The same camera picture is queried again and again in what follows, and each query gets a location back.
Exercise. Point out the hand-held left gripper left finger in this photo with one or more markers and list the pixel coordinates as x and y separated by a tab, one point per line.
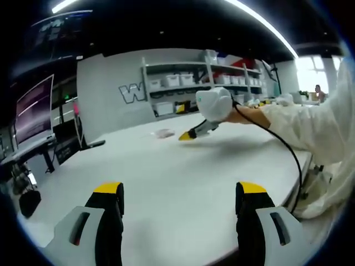
108	210

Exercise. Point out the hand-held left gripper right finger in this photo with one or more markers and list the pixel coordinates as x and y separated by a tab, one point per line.
249	210

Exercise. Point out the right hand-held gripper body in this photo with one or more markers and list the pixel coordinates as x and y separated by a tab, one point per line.
215	104

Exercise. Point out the clear resealable bag pink contents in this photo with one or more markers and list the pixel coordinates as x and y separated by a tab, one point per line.
165	133

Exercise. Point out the white plastic bag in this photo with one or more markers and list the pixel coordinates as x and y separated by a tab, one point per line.
285	99

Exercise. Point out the black bag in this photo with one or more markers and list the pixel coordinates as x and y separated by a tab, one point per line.
29	203

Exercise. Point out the person's right hand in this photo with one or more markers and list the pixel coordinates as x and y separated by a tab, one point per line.
240	115

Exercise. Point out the yellow black case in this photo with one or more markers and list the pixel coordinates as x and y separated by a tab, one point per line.
183	107

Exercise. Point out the row of white storage boxes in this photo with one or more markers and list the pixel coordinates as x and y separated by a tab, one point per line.
180	79

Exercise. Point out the yellow black tools cluster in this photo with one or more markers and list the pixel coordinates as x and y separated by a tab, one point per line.
259	104

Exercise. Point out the clear plastic bin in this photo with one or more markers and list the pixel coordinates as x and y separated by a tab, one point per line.
211	57

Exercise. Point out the red flat object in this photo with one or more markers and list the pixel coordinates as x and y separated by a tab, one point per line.
242	63

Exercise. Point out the grey metal shelf rack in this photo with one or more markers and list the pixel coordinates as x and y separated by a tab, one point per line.
177	65

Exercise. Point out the black tripod stand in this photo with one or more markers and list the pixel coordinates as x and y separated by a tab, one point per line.
274	74

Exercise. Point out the black elongated device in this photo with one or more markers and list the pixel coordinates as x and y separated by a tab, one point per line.
97	143

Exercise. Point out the black printed box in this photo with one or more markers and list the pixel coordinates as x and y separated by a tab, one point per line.
64	153

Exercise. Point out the person's white-clothed torso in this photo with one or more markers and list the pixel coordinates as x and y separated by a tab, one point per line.
332	194

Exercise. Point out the black monitor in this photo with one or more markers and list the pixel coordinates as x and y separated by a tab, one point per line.
66	135

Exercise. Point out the green plant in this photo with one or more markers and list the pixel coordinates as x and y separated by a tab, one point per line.
304	93

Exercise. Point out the dark cluttered cart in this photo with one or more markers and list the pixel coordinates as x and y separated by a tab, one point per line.
23	180

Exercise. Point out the long ceiling light strip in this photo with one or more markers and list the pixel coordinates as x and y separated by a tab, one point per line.
277	33

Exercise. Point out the cardboard box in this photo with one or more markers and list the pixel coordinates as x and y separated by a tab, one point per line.
313	96

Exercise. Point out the grey desk black legs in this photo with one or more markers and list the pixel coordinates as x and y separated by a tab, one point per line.
25	151

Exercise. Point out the pink hanging item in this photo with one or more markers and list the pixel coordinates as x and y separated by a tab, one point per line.
75	110

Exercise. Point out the green lit sign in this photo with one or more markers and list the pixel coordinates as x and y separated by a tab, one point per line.
66	97

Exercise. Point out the monitor with pink screen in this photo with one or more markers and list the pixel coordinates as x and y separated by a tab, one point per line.
34	110

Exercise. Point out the ceiling-hung dark screen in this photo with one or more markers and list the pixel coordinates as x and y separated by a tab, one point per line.
61	33

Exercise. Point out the short ceiling light strip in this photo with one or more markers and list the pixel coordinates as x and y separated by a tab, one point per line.
62	6

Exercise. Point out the grey outlined wall letter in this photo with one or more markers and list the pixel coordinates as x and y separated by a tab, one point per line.
131	94

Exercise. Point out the white stand frame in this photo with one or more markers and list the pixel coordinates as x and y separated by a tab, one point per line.
81	130

